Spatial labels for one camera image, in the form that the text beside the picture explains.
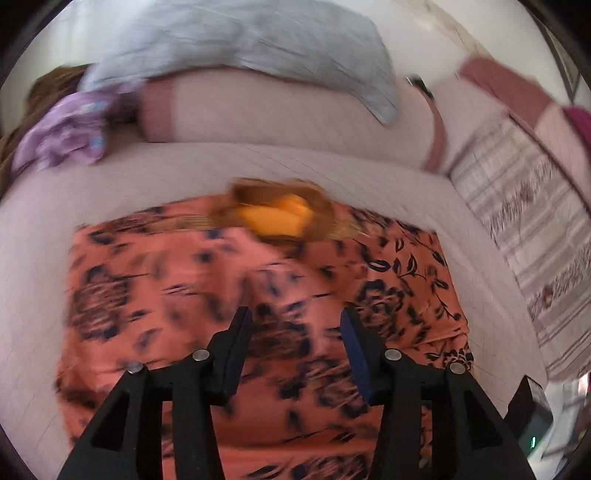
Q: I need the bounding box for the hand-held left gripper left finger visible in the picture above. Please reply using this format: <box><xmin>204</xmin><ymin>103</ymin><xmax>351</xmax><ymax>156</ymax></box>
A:
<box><xmin>58</xmin><ymin>306</ymin><xmax>254</xmax><ymax>480</ymax></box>

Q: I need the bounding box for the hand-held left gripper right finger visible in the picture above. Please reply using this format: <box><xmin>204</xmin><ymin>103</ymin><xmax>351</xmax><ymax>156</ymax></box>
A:
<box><xmin>340</xmin><ymin>306</ymin><xmax>536</xmax><ymax>480</ymax></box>

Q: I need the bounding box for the orange floral garment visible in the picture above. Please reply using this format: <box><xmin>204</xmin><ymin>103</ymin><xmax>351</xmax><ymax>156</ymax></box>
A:
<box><xmin>55</xmin><ymin>178</ymin><xmax>474</xmax><ymax>480</ymax></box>

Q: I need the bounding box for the pink bed sheet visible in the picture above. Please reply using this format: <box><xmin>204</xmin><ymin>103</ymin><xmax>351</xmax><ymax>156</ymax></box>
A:
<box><xmin>0</xmin><ymin>141</ymin><xmax>550</xmax><ymax>480</ymax></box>

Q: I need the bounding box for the striped beige cloth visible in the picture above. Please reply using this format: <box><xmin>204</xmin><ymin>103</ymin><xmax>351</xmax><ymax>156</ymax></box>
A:
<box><xmin>450</xmin><ymin>113</ymin><xmax>591</xmax><ymax>381</ymax></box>

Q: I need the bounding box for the pink bolster pillow maroon band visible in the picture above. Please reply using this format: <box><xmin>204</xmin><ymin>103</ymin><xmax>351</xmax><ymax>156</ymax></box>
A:
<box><xmin>139</xmin><ymin>65</ymin><xmax>446</xmax><ymax>174</ymax></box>

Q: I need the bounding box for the purple crumpled cloth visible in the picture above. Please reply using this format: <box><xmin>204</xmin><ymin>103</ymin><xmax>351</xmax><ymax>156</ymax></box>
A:
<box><xmin>11</xmin><ymin>88</ymin><xmax>139</xmax><ymax>174</ymax></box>

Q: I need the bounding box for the magenta cloth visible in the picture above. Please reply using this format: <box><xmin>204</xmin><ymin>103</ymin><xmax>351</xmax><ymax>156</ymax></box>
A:
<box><xmin>561</xmin><ymin>105</ymin><xmax>591</xmax><ymax>144</ymax></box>

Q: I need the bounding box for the grey crumpled pillow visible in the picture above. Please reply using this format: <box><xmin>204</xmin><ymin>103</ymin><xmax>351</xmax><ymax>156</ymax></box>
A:
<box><xmin>78</xmin><ymin>0</ymin><xmax>400</xmax><ymax>126</ymax></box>

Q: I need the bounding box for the pink pillow maroon stripe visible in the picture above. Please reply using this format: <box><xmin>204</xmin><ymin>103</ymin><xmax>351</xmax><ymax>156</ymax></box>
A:
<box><xmin>434</xmin><ymin>55</ymin><xmax>591</xmax><ymax>185</ymax></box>

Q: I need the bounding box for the brown blanket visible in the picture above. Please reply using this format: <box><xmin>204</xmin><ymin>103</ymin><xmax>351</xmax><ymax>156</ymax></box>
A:
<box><xmin>0</xmin><ymin>65</ymin><xmax>90</xmax><ymax>185</ymax></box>

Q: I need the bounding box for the dark wall frame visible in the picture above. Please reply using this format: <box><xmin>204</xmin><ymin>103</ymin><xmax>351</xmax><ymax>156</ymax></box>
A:
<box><xmin>540</xmin><ymin>23</ymin><xmax>580</xmax><ymax>100</ymax></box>

